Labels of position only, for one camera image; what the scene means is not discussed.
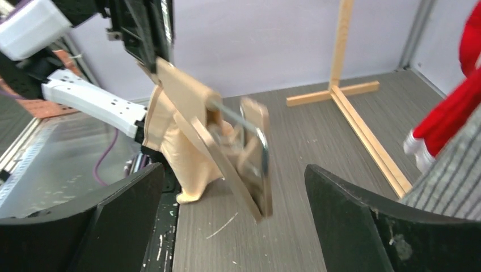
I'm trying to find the wooden clothes rack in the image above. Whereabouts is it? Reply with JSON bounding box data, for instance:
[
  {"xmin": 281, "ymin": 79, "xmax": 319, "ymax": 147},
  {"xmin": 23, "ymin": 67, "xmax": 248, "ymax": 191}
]
[{"xmin": 285, "ymin": 0, "xmax": 414, "ymax": 199}]

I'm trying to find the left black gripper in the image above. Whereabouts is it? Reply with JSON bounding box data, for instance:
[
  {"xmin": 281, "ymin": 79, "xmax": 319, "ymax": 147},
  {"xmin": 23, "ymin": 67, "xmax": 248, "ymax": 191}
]
[{"xmin": 53, "ymin": 0, "xmax": 175, "ymax": 74}]

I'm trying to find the white slotted cable duct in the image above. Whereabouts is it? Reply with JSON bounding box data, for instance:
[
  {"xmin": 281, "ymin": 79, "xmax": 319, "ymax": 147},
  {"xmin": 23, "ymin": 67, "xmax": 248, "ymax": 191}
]
[{"xmin": 1, "ymin": 125, "xmax": 57, "ymax": 206}]

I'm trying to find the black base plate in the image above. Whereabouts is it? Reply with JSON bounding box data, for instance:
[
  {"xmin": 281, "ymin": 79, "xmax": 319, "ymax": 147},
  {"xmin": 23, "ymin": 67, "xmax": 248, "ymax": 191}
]
[{"xmin": 141, "ymin": 162, "xmax": 180, "ymax": 272}]

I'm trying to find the red underwear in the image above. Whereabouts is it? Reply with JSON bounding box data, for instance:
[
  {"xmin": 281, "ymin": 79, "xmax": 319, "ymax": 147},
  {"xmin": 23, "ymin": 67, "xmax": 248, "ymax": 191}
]
[{"xmin": 403, "ymin": 1, "xmax": 480, "ymax": 173}]

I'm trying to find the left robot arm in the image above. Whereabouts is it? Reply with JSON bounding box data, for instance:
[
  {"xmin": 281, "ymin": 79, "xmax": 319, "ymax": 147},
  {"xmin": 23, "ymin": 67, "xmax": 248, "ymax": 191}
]
[{"xmin": 1, "ymin": 0, "xmax": 174, "ymax": 143}]

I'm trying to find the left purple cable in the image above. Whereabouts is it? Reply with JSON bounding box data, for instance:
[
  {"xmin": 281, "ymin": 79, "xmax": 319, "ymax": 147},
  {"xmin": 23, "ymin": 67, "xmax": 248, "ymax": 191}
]
[{"xmin": 92, "ymin": 128, "xmax": 120, "ymax": 187}]

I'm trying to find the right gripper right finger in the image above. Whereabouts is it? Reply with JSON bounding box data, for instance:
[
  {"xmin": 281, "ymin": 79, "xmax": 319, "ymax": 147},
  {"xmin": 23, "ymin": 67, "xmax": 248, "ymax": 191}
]
[{"xmin": 304, "ymin": 164, "xmax": 480, "ymax": 272}]

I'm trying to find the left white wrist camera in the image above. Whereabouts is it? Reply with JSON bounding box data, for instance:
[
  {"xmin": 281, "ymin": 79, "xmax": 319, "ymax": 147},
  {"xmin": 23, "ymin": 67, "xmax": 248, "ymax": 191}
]
[{"xmin": 1, "ymin": 0, "xmax": 73, "ymax": 61}]

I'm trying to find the cream underwear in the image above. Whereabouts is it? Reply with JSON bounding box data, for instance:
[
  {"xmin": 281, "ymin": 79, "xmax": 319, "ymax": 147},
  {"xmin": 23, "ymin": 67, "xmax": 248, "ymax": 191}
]
[{"xmin": 142, "ymin": 84, "xmax": 223, "ymax": 204}]

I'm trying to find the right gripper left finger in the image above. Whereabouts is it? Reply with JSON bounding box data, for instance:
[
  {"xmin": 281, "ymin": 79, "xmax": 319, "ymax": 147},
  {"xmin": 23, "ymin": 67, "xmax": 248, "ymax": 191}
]
[{"xmin": 1, "ymin": 163, "xmax": 164, "ymax": 271}]

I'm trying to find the grey striped underwear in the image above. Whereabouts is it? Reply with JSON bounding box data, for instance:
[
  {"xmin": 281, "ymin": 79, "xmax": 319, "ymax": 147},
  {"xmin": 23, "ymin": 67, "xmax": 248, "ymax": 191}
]
[{"xmin": 399, "ymin": 110, "xmax": 480, "ymax": 221}]

